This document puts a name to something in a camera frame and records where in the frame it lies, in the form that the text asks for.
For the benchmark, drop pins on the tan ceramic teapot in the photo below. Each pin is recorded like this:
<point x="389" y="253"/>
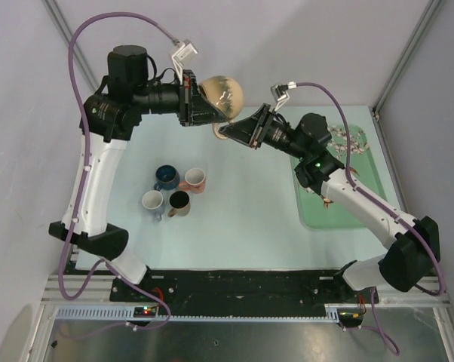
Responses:
<point x="227" y="96"/>

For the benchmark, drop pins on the blue mug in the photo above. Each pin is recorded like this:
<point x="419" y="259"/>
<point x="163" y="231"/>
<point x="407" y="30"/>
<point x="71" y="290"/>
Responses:
<point x="166" y="178"/>

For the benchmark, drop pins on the small blue-grey cup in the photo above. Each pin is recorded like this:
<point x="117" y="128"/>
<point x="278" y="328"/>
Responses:
<point x="153" y="201"/>

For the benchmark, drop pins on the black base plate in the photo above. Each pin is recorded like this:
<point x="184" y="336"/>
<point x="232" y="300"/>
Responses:
<point x="250" y="294"/>

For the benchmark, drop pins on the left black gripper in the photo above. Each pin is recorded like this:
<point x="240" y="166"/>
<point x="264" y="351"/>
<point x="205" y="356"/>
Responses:
<point x="193" y="108"/>

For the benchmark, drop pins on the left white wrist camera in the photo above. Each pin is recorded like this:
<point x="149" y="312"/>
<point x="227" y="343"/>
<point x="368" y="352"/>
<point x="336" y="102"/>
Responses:
<point x="182" y="53"/>

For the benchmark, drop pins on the aluminium frame post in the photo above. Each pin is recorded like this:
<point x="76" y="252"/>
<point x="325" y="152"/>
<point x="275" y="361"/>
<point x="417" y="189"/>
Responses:
<point x="423" y="25"/>
<point x="61" y="24"/>

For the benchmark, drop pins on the small circuit board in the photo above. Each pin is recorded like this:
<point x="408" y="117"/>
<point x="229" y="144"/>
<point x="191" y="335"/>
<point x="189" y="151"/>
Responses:
<point x="145" y="312"/>

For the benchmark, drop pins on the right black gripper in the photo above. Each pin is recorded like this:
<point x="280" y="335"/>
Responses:
<point x="252" y="131"/>

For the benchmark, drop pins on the green floral tray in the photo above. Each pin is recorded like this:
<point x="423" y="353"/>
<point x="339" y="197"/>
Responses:
<point x="318" y="214"/>

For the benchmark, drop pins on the left aluminium frame post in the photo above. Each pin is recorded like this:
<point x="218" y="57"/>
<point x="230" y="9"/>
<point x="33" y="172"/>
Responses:
<point x="61" y="24"/>

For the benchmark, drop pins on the salmon pink mug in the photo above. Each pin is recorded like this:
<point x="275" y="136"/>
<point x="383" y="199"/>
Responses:
<point x="194" y="181"/>

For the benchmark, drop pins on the brown striped cup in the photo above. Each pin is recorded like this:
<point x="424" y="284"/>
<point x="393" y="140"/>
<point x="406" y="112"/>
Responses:
<point x="179" y="204"/>

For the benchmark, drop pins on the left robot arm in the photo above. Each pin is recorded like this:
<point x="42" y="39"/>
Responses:
<point x="84" y="223"/>

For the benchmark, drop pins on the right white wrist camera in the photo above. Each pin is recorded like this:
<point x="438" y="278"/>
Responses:
<point x="280" y="93"/>

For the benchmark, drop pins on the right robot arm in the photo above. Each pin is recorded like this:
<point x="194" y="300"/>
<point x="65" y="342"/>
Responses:
<point x="412" y="245"/>

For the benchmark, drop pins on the right aluminium frame post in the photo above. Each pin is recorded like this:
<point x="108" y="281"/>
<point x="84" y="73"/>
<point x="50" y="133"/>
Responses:
<point x="423" y="25"/>

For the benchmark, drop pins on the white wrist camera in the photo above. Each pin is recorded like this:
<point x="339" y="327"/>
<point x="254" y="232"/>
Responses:
<point x="182" y="53"/>
<point x="280" y="93"/>

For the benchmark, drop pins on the grey cable duct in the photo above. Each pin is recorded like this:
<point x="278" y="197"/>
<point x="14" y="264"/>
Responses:
<point x="125" y="313"/>

